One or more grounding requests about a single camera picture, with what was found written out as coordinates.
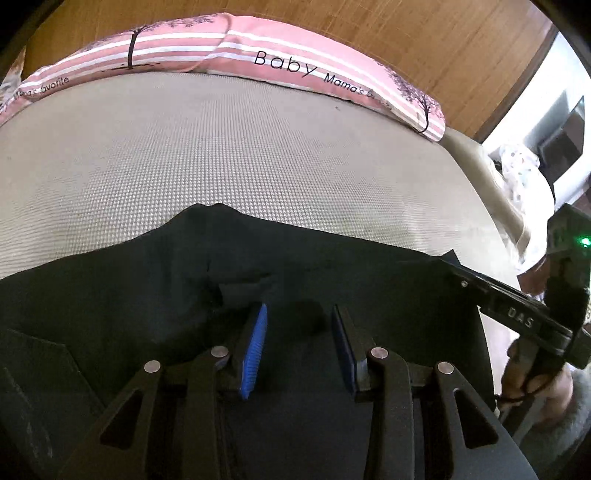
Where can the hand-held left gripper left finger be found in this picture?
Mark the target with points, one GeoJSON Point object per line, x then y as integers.
{"type": "Point", "coordinates": [254, 350]}

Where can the pink striped tree-print pillow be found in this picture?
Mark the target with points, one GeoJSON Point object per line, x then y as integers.
{"type": "Point", "coordinates": [92, 55]}

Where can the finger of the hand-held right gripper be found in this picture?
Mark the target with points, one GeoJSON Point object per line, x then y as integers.
{"type": "Point", "coordinates": [464, 277]}

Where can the grey fluffy rug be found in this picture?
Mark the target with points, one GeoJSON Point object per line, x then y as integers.
{"type": "Point", "coordinates": [568, 447]}

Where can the black pants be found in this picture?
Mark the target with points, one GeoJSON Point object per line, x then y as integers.
{"type": "Point", "coordinates": [138, 300]}

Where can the person's right hand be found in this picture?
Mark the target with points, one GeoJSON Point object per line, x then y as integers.
{"type": "Point", "coordinates": [558, 392]}

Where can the pink striped lettered pillow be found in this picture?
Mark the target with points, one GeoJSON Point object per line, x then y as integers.
{"type": "Point", "coordinates": [300, 50]}

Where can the beige bedding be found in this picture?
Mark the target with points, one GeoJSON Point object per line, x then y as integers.
{"type": "Point", "coordinates": [480, 175]}

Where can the white dotted cloth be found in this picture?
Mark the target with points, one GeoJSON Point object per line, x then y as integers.
{"type": "Point", "coordinates": [521, 170]}

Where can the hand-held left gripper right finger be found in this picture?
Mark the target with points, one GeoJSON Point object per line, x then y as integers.
{"type": "Point", "coordinates": [344, 350]}

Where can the dark cabinet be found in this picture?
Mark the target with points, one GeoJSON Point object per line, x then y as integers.
{"type": "Point", "coordinates": [568, 138]}

